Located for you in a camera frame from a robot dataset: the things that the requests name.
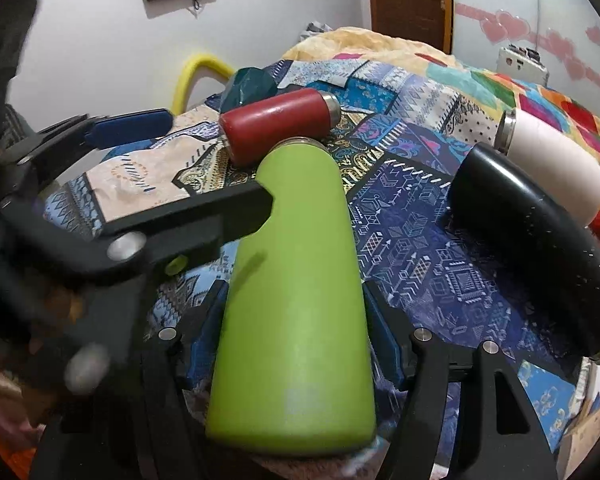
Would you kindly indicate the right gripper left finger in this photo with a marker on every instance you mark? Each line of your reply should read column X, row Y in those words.
column 136, row 425

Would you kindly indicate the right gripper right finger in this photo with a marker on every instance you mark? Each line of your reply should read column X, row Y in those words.
column 497, row 436

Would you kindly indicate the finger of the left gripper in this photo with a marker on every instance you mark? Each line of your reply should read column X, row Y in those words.
column 63, row 144
column 36, row 253

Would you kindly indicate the green bottle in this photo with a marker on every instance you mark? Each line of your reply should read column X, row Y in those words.
column 292, row 375

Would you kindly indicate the dark teal cup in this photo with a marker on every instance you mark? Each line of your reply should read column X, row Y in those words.
column 248, row 85

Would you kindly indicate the red bottle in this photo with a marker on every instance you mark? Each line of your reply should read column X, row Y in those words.
column 251, row 131

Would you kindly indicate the yellow foam tube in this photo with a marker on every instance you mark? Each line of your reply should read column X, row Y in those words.
column 186, row 80

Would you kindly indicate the patchwork blue bedspread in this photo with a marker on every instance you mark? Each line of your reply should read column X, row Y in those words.
column 400, row 138

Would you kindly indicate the grey clothes pile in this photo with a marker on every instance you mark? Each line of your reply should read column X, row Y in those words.
column 313, row 29

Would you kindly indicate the black bottle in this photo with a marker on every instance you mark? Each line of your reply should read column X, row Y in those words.
column 537, row 248

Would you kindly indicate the brown wooden door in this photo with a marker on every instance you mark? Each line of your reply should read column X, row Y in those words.
column 410, row 0

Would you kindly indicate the white bottle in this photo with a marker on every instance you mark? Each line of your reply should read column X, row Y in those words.
column 556, row 163

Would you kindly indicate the white appliance box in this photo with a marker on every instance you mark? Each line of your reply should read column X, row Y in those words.
column 522, row 64

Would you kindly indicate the colourful squares quilt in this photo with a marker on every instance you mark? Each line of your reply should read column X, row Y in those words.
column 480, row 75

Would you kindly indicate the sliding door wardrobe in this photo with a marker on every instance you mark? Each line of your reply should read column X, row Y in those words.
column 566, row 33

